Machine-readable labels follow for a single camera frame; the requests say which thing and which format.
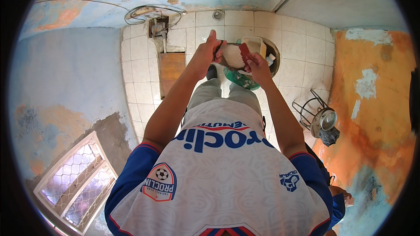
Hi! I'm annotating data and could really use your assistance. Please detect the red scrubbing sponge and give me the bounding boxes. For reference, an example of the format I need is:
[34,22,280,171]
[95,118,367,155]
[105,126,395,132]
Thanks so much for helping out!
[238,43,254,67]

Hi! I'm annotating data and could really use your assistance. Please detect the brown wooden board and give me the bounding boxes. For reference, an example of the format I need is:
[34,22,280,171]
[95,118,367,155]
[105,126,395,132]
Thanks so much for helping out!
[159,52,186,99]

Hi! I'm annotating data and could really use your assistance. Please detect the person's left hand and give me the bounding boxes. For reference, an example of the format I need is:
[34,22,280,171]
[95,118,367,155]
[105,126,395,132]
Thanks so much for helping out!
[196,29,228,67]

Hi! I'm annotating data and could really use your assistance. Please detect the white framed window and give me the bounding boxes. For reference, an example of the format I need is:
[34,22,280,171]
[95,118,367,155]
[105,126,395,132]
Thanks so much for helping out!
[33,131,119,236]

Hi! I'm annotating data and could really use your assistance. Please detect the beige plastic tub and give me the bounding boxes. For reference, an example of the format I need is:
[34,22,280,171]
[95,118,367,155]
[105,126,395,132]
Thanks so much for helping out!
[241,36,267,59]

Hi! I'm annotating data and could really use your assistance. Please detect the black plastic bag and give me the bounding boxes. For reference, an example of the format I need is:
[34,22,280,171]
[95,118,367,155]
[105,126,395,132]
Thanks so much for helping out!
[318,126,341,148]

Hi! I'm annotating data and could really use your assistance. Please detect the green plastic basin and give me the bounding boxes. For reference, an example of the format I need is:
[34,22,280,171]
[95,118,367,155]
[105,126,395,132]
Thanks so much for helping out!
[223,66,262,91]

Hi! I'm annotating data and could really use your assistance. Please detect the open wall socket box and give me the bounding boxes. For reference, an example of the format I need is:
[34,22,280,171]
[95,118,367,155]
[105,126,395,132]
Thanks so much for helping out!
[148,16,170,38]

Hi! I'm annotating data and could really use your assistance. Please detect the round metal basin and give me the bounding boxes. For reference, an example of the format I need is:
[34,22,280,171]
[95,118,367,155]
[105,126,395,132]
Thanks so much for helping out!
[226,37,281,80]

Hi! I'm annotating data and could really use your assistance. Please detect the person's legs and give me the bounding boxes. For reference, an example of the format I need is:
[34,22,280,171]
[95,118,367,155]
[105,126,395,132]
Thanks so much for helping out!
[186,64,264,116]

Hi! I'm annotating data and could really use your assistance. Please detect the person's right hand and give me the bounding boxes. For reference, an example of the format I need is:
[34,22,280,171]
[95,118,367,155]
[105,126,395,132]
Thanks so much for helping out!
[244,52,273,88]

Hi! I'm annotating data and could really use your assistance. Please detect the person's body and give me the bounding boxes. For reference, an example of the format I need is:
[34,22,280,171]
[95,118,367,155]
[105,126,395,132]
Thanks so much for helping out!
[104,98,334,236]

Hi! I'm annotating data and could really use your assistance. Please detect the soapy metal pan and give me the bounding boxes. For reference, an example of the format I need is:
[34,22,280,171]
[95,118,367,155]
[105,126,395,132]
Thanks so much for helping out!
[215,40,254,70]

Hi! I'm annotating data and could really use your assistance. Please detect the grey electric cables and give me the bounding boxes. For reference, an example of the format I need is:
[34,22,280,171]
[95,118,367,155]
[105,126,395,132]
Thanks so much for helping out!
[33,0,187,27]

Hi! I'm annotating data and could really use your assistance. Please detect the black wire stand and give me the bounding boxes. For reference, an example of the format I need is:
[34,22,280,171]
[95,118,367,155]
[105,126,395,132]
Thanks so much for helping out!
[292,88,329,132]

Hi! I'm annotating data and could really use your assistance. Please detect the round metal pot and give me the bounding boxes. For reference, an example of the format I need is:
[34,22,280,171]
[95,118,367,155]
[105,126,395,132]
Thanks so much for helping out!
[310,107,338,139]

